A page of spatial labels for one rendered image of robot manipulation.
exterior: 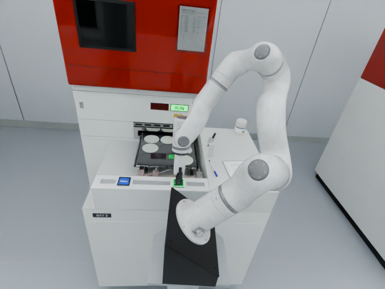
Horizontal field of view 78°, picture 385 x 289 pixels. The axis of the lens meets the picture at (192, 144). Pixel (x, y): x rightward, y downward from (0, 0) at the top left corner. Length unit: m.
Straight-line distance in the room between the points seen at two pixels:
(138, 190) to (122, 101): 0.67
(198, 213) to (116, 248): 0.72
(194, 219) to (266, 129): 0.42
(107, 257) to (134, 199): 0.50
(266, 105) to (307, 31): 2.52
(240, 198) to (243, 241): 0.70
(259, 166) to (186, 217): 0.36
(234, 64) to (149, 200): 0.73
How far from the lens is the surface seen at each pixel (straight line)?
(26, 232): 2.43
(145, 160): 1.42
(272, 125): 0.84
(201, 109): 0.98
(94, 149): 1.85
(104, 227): 1.38
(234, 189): 0.83
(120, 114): 1.65
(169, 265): 0.93
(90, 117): 1.72
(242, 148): 1.52
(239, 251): 1.59
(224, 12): 2.99
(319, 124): 3.94
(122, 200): 1.22
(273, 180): 0.75
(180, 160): 1.06
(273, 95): 0.87
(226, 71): 0.99
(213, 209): 0.88
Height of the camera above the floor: 1.76
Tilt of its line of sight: 33 degrees down
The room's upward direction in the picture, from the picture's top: 7 degrees clockwise
